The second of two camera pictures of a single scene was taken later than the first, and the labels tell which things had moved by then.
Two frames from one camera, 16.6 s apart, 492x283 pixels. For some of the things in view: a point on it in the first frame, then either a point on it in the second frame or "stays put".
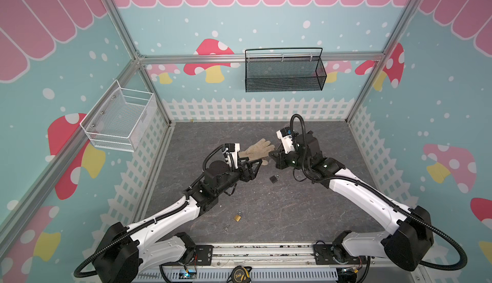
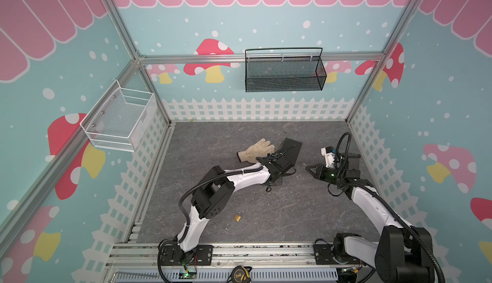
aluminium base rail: (255, 255) stays put
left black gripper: (246, 177) -> (280, 179)
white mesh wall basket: (120, 118) stays put
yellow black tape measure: (241, 274) stays put
